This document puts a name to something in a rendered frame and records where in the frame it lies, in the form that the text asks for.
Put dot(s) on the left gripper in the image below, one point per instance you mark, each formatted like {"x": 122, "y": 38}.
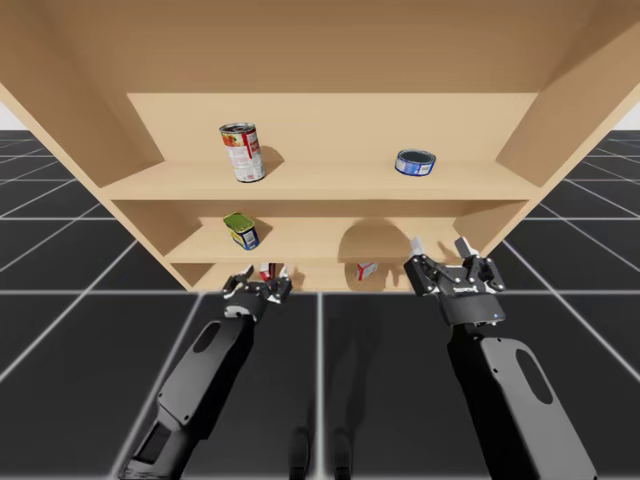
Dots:
{"x": 250, "y": 300}

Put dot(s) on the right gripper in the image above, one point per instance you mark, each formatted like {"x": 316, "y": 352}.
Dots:
{"x": 470, "y": 305}

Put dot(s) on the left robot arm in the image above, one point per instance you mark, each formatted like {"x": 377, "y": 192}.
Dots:
{"x": 200, "y": 370}

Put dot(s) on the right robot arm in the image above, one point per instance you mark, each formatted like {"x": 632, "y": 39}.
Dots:
{"x": 520, "y": 395}

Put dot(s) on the green and blue rectangular can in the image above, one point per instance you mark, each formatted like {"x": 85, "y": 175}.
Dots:
{"x": 242, "y": 232}

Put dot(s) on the red and white carton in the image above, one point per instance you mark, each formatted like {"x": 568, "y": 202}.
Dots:
{"x": 366, "y": 271}

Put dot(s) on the blue flat can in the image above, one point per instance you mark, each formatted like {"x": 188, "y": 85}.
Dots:
{"x": 415, "y": 164}

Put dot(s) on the red and white can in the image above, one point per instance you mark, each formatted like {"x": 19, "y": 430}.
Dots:
{"x": 244, "y": 152}

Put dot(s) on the pale wooden shelf unit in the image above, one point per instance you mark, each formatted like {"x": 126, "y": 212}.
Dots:
{"x": 330, "y": 65}

